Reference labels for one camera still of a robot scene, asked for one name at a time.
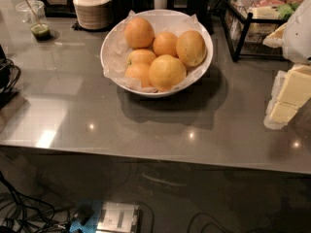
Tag white paper bowl liner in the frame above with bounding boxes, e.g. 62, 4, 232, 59
102, 10, 207, 93

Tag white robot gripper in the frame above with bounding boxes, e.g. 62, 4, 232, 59
262, 0, 311, 130

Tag black holder with sticks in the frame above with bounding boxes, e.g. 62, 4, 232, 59
187, 0, 214, 34

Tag black floor cables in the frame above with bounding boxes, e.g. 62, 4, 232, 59
0, 172, 76, 233

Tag wooden stirring stick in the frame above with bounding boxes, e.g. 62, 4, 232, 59
24, 0, 43, 27

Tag black wire rack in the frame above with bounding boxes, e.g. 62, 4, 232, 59
221, 1, 284, 62

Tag silver box on floor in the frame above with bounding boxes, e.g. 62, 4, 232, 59
96, 202, 140, 233

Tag plastic cup with green drink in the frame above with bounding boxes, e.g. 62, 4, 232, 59
16, 0, 52, 42

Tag blue cloth on floor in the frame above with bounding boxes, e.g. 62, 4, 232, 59
69, 200, 102, 233

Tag black holder with packets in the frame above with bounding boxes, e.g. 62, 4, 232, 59
107, 0, 136, 23

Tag large orange front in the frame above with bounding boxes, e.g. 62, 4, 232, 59
149, 54, 187, 92

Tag white ceramic bowl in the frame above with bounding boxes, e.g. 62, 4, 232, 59
99, 9, 215, 99

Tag stack of paper bowls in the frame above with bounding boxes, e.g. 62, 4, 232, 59
73, 0, 111, 30

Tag black cables left edge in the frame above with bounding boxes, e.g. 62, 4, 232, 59
0, 46, 21, 109

